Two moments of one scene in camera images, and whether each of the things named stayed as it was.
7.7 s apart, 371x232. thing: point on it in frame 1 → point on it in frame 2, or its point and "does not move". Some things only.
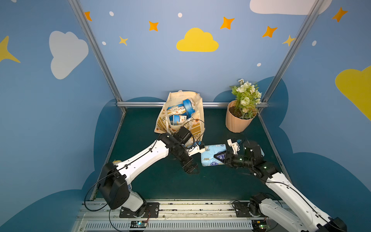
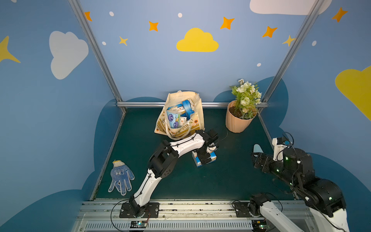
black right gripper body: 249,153 → 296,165
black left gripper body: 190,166 → 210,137
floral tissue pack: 176,110 does not move
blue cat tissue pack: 207,158 → 173,119
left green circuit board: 138,224 does not move
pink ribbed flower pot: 234,122 does not move
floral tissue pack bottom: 189,107 does not move
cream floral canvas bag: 196,122 does not move
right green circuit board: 260,225 does not move
